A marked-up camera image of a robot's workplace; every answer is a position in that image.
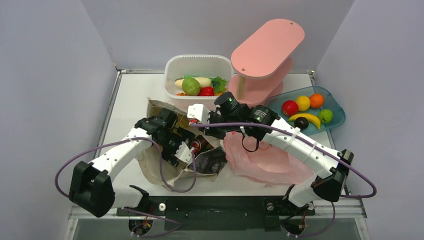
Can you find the red can in tote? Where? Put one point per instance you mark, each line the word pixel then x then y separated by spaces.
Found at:
pixel 196 146

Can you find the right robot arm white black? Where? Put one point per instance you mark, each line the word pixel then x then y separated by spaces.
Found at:
pixel 330 167

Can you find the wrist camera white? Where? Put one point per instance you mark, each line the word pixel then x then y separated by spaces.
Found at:
pixel 185 153
pixel 198 114

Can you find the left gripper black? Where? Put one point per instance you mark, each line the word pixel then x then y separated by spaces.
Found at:
pixel 169 154

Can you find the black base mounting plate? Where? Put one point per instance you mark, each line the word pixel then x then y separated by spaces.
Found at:
pixel 220 213

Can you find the red bell pepper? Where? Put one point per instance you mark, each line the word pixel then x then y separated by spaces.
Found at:
pixel 206 92

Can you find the orange fruit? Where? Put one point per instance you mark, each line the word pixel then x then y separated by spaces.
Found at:
pixel 317 100

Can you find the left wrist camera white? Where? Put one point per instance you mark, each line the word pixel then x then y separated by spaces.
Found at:
pixel 185 153

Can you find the yellow banana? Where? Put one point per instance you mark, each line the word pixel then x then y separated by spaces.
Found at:
pixel 311 118

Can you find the red apple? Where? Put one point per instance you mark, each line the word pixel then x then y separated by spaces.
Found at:
pixel 289 108

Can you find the white plastic tub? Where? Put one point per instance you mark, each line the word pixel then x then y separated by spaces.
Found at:
pixel 195 65

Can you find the pink three-tier shelf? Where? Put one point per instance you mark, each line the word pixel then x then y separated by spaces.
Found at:
pixel 263 60

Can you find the yellow lemon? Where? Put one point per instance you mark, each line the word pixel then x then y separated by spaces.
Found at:
pixel 303 102

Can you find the beige canvas tote bag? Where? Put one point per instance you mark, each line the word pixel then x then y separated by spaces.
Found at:
pixel 208 163

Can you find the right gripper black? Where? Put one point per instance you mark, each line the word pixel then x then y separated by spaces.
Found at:
pixel 209 130

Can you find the white radish with leaves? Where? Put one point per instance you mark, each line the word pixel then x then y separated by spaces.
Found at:
pixel 219 84

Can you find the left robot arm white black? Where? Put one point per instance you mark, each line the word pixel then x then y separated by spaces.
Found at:
pixel 91 185

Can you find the green apple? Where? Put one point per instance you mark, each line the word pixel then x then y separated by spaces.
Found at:
pixel 325 116

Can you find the dark avocado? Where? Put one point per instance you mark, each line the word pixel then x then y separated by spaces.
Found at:
pixel 301 123

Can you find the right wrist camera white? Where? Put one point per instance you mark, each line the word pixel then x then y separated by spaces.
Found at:
pixel 198 114

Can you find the teal plastic tray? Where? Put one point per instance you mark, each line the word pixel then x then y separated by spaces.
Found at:
pixel 330 104

